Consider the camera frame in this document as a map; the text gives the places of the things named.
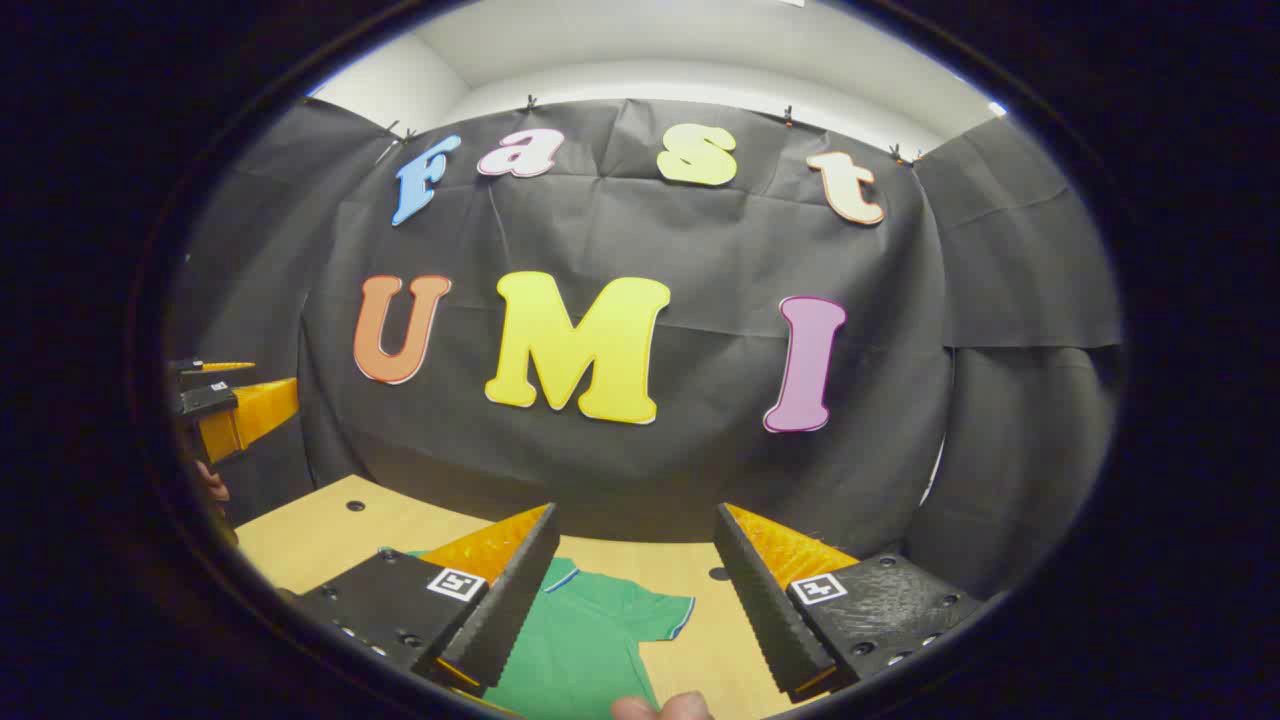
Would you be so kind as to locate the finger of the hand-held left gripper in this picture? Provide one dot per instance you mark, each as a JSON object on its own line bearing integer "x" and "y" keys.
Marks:
{"x": 205, "y": 380}
{"x": 255, "y": 410}

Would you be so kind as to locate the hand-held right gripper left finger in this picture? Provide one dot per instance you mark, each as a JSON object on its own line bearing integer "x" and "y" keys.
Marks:
{"x": 510, "y": 610}

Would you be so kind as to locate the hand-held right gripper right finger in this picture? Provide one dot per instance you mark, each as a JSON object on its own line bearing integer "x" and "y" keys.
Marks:
{"x": 765, "y": 610}

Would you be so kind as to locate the green T-shirt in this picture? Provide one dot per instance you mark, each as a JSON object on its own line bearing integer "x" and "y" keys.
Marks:
{"x": 590, "y": 640}

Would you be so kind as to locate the black backdrop cloth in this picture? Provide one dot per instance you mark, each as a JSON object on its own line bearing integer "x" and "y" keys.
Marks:
{"x": 640, "y": 470}

